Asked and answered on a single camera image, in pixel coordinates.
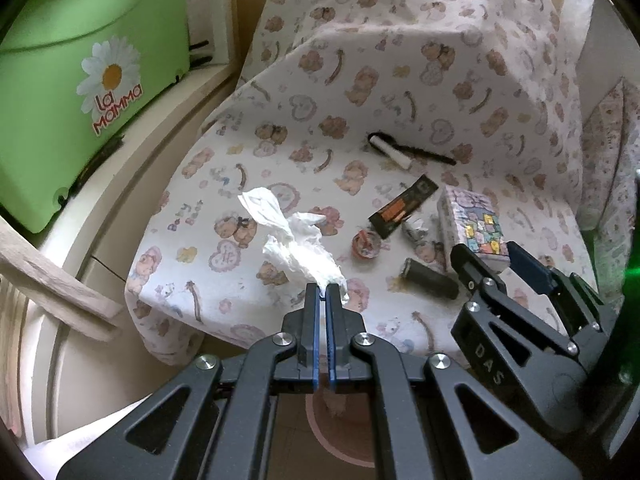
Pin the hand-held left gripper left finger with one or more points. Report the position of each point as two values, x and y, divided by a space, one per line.
313 320

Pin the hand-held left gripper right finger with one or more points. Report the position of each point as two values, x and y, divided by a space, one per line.
331 320

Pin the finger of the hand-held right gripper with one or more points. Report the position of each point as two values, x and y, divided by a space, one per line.
472 270
530 267

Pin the patterned tissue pack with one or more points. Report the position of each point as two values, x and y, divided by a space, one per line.
470 220

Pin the white tissue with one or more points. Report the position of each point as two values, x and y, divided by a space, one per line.
300 255

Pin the pink bin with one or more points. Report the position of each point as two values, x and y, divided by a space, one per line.
345 435

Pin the black spoon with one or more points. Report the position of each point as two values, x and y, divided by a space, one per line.
435 156

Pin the white plastic tube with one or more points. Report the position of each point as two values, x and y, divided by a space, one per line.
395 155

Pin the dark cylinder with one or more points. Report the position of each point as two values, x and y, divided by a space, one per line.
430 282

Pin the small crumpled wrapper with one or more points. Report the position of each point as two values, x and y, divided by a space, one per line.
415 230

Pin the black orange paper packet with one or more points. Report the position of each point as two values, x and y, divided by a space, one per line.
400 207

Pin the bear printed cloth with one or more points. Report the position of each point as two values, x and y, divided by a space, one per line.
350 110

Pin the white cabinet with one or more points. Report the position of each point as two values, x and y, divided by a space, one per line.
75 385

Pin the wooden plank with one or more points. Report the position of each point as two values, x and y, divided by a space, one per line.
50 280

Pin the green plastic box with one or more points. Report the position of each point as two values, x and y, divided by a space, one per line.
50 160

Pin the wooden frame post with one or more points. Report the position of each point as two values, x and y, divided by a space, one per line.
235 10

